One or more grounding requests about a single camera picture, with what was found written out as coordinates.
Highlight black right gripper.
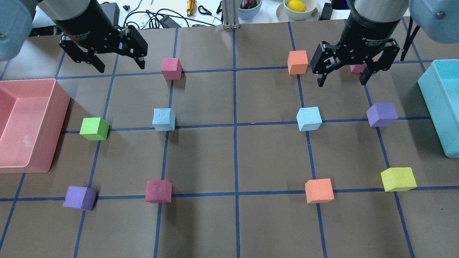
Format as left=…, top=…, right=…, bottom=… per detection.
left=311, top=9, right=400, bottom=87

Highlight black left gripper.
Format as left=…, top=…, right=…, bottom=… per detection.
left=54, top=0, right=148, bottom=73

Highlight light blue block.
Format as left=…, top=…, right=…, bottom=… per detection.
left=296, top=106, right=322, bottom=131
left=152, top=108, right=176, bottom=131

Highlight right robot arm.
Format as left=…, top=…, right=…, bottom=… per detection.
left=311, top=0, right=459, bottom=87

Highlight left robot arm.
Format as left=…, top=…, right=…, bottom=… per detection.
left=0, top=0, right=148, bottom=72

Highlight far right pink block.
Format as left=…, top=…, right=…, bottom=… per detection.
left=350, top=63, right=367, bottom=73

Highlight pink block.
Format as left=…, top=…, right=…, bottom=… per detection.
left=145, top=180, right=173, bottom=204
left=350, top=63, right=367, bottom=73
left=161, top=58, right=183, bottom=81

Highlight far orange block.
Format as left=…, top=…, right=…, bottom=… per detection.
left=287, top=49, right=309, bottom=75

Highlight orange block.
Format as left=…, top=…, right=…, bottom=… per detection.
left=287, top=49, right=309, bottom=75
left=305, top=178, right=335, bottom=204

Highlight right purple block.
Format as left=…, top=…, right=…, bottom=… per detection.
left=366, top=102, right=398, bottom=127

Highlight purple block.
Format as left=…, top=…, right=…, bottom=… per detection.
left=62, top=186, right=97, bottom=211
left=366, top=102, right=398, bottom=127

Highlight black power adapter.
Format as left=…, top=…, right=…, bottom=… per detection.
left=160, top=16, right=180, bottom=28

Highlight far left pink block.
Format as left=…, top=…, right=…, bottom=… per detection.
left=161, top=58, right=183, bottom=81

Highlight beige bowl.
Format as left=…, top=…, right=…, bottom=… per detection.
left=283, top=0, right=317, bottom=20

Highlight yellow lemon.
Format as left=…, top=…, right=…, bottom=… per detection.
left=286, top=0, right=307, bottom=13

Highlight green foam block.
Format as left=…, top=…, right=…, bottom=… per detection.
left=79, top=117, right=110, bottom=141

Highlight cyan plastic bin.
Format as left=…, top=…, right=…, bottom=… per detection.
left=418, top=59, right=459, bottom=158

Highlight gold metal cylinder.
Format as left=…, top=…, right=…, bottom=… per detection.
left=186, top=0, right=195, bottom=17

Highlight pink plastic bin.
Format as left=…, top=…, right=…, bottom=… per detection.
left=0, top=78, right=70, bottom=174

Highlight black scissors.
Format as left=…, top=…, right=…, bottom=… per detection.
left=197, top=1, right=222, bottom=17

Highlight blue bowl with fruit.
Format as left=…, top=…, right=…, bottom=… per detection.
left=238, top=0, right=262, bottom=20

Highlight red fruit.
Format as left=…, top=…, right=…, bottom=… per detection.
left=239, top=0, right=257, bottom=10

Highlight yellow foam block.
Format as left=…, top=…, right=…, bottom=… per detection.
left=380, top=167, right=418, bottom=192

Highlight near orange block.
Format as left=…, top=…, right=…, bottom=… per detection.
left=305, top=178, right=335, bottom=204

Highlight left purple block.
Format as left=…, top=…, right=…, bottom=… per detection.
left=62, top=186, right=97, bottom=211

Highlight near left pink block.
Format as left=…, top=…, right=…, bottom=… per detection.
left=145, top=180, right=173, bottom=204

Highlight aluminium frame post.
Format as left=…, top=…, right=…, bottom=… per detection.
left=222, top=0, right=240, bottom=29

